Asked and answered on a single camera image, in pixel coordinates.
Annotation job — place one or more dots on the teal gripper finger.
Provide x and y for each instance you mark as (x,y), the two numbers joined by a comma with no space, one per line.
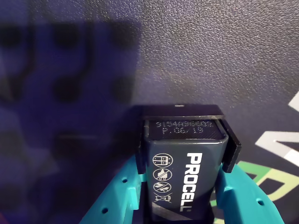
(245,203)
(116,200)

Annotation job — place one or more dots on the small black battery pack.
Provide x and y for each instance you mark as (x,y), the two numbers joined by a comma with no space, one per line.
(182,149)

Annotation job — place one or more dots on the black WOWROBO mat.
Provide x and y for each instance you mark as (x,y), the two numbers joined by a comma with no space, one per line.
(210,58)

